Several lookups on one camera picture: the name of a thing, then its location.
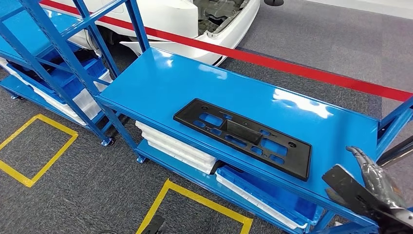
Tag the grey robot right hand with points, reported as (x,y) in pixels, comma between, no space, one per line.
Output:
(380,184)

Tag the black plastic licence plate bracket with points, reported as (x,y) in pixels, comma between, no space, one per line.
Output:
(290,161)

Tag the black curved car trim part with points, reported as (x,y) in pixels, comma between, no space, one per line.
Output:
(222,166)

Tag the black robot body part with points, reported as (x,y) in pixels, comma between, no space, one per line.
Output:
(155,226)

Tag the stanchion with grey domed base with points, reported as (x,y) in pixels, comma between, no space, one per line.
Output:
(397,151)

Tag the red barrier belt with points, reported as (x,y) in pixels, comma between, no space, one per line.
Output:
(290,69)

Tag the yellow floor tape square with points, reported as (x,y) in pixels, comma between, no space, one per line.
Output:
(193,197)
(19,177)

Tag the black stanchion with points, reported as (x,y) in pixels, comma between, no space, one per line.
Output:
(274,2)

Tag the blue metal rack with worktop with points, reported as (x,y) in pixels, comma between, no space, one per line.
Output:
(193,80)

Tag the white car body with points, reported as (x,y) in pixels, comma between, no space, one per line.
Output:
(167,16)

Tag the black car trim parts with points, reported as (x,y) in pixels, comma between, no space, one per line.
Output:
(25,73)

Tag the blue metal storage rack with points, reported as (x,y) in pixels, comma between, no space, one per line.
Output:
(19,35)

